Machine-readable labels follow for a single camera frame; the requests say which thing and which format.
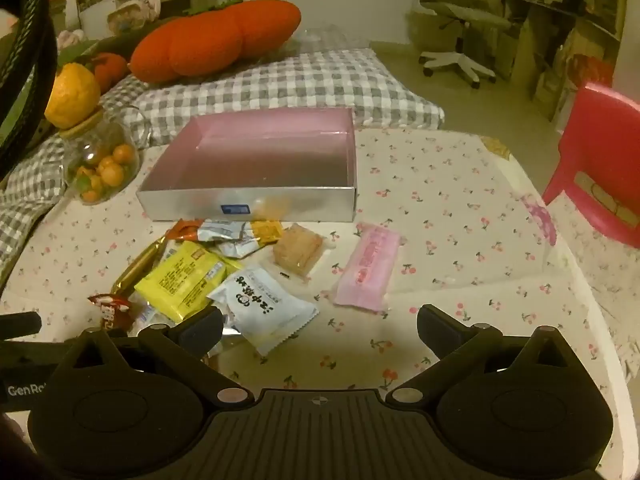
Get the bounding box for black braided cable sleeve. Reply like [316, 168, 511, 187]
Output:
[0, 0, 58, 181]

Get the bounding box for small yellow snack packet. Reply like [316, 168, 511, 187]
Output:
[250, 220, 285, 246]

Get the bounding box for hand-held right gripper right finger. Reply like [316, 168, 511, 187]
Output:
[387, 304, 593, 406]

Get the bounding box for pink snack packet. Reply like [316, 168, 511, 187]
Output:
[332, 223, 402, 315]

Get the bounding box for red snack packet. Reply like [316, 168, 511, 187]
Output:
[88, 294, 135, 331]

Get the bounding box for checkered grey pillow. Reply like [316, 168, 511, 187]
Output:
[0, 47, 446, 261]

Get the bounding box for large orange citrus fruit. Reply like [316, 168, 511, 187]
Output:
[44, 62, 101, 129]

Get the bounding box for pink soft toy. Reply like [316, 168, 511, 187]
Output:
[115, 0, 162, 21]

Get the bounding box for grey office chair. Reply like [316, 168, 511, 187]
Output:
[407, 0, 511, 91]

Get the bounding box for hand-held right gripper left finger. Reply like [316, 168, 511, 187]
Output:
[50, 305, 256, 407]

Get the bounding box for orange and silver snack packet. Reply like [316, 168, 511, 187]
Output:
[166, 218, 251, 243]

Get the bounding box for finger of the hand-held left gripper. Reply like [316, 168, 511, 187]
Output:
[0, 311, 43, 337]

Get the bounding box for round glass jar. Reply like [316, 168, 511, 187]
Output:
[62, 105, 146, 206]

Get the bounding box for clear biscuit packet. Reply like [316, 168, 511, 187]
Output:
[272, 223, 333, 281]

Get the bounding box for red plastic chair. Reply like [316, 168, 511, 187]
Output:
[542, 81, 640, 248]

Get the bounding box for cherry print tablecloth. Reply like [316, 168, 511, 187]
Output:
[0, 127, 631, 480]

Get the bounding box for gold foil snack packet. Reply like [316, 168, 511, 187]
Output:
[111, 237, 168, 295]

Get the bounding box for pink box with silver sides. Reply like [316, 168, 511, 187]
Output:
[136, 106, 358, 223]

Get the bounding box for white snack packet black print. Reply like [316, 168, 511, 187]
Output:
[207, 266, 320, 357]

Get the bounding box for orange carrot plush pillow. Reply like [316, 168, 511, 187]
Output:
[129, 0, 302, 84]

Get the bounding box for small orange plush toy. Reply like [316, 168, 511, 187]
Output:
[90, 52, 130, 93]

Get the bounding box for wooden jar lid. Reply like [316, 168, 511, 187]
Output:
[60, 109, 106, 138]

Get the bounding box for cluster of small oranges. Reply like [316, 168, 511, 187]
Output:
[75, 144, 138, 204]

